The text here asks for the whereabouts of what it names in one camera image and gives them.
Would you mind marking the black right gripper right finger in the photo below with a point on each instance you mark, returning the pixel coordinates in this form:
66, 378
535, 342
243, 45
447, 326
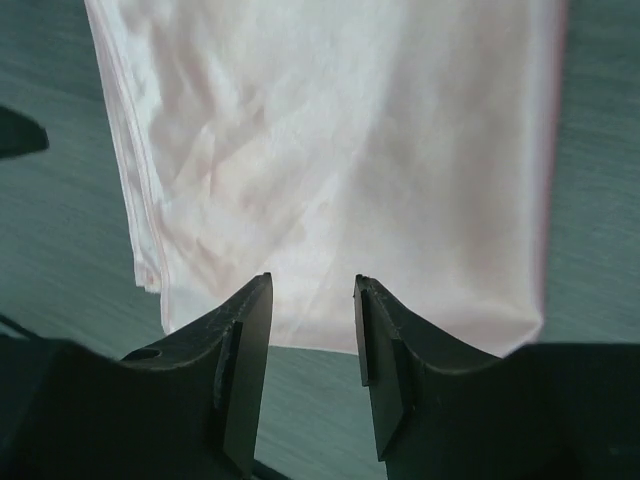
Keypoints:
443, 409

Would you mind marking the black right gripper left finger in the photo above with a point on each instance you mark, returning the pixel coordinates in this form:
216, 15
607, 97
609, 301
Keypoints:
184, 407

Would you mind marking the pink satin napkin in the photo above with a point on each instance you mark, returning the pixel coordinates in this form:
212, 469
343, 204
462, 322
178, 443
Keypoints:
408, 141

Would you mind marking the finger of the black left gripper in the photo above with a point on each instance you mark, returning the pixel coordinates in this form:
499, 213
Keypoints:
20, 135

